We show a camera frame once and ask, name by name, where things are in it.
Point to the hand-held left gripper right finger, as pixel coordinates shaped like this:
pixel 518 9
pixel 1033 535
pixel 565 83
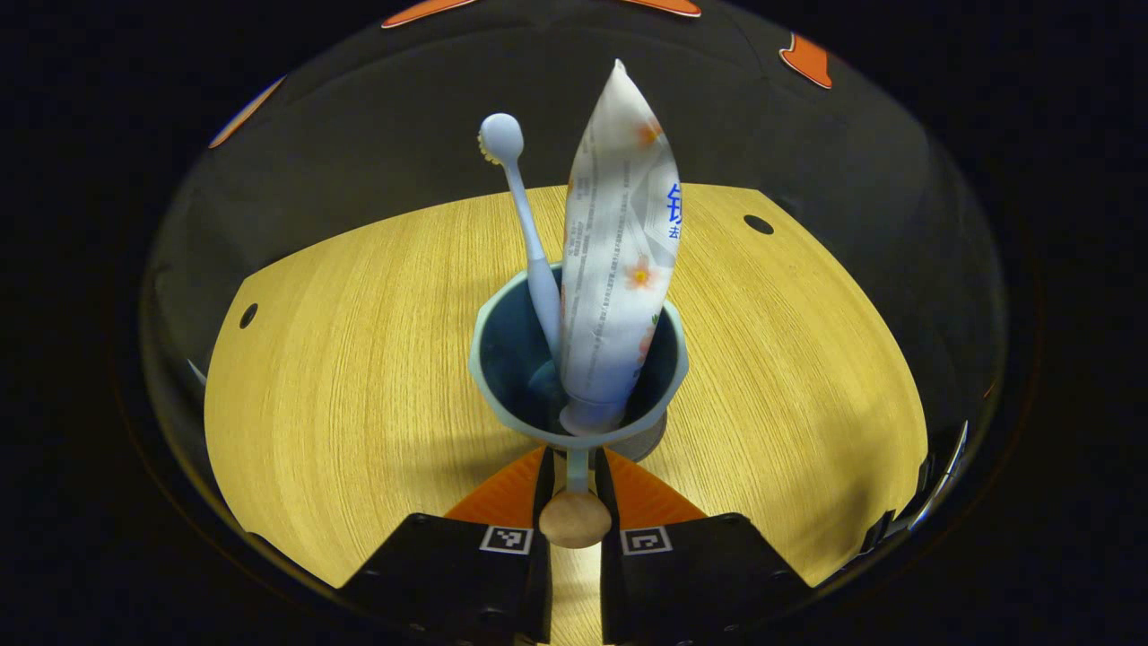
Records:
pixel 691 583

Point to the round dark brown coaster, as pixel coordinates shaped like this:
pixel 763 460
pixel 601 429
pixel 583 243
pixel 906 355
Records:
pixel 650 440

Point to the black backdrop cloth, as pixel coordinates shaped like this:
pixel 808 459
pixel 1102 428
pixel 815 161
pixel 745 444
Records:
pixel 404 117

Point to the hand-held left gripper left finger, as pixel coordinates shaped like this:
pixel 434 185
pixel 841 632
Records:
pixel 466 583

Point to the light blue toothbrush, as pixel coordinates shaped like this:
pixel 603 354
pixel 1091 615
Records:
pixel 529 224

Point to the white toothpaste tube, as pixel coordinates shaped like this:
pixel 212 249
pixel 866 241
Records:
pixel 619 269

